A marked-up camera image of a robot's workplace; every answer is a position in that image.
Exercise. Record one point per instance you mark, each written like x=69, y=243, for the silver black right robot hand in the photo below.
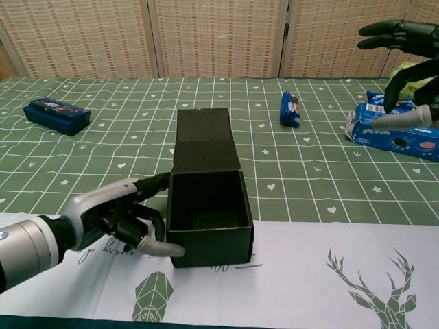
x=411, y=34

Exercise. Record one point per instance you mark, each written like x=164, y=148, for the black paper box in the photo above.
x=212, y=253

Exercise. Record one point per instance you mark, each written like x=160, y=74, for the green checked deer tablecloth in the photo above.
x=291, y=294

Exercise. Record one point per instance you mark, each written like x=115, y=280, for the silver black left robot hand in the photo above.
x=96, y=202

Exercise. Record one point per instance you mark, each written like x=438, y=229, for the green yellow snack bag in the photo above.
x=411, y=89

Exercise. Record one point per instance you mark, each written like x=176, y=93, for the small blue Oreo pack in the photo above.
x=288, y=109
x=375, y=97

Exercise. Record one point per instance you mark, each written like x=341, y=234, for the blue Oreo cookie package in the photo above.
x=377, y=137

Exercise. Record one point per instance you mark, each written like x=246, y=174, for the bamboo folding screen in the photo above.
x=103, y=34

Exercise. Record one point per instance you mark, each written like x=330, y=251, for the dark blue pencil case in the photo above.
x=55, y=118

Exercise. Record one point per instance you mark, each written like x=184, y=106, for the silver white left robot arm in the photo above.
x=27, y=243

